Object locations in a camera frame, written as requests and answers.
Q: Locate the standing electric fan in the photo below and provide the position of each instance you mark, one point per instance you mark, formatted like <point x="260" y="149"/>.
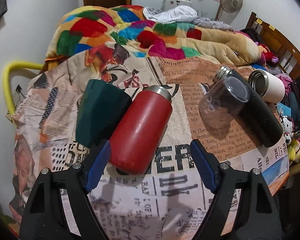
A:
<point x="229" y="6"/>

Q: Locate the black thermos bottle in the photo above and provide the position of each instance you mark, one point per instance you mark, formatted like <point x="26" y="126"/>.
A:
<point x="255" y="113"/>

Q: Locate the dark green cup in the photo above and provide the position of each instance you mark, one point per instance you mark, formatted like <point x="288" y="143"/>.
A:
<point x="102" y="107"/>

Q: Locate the colourful patchwork blanket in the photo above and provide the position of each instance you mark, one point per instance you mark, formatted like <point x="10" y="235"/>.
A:
<point x="92" y="26"/>

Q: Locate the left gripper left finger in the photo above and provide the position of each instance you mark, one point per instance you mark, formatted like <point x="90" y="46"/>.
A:
<point x="58" y="206"/>

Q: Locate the red thermos bottle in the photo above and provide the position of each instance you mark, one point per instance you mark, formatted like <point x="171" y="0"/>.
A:
<point x="139" y="133"/>

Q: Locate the white grey crumpled cloth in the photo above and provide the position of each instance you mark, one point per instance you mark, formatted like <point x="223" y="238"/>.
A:
<point x="183" y="14"/>

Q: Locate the white thermos bottle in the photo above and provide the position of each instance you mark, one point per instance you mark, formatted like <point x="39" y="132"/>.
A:
<point x="269" y="87"/>

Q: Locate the clear plastic cup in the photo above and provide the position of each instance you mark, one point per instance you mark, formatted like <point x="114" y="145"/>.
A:
<point x="223" y="102"/>

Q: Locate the yellow plush toy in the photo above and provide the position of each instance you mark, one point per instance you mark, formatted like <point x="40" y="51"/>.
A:
<point x="294" y="151"/>

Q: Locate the red plush toy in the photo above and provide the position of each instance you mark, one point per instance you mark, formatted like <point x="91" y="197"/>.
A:
<point x="267" y="56"/>

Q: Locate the white small cabinet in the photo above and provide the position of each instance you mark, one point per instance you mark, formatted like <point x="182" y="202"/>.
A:
<point x="170" y="4"/>

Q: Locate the dalmatian plush toy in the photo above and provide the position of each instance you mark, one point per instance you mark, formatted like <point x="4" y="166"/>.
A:
<point x="288" y="128"/>

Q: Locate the wooden bed headboard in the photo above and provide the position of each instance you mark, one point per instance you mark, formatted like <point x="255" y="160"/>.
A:
<point x="288" y="54"/>

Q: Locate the newspaper print tablecloth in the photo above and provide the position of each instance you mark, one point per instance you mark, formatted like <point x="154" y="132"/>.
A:
<point x="188" y="190"/>

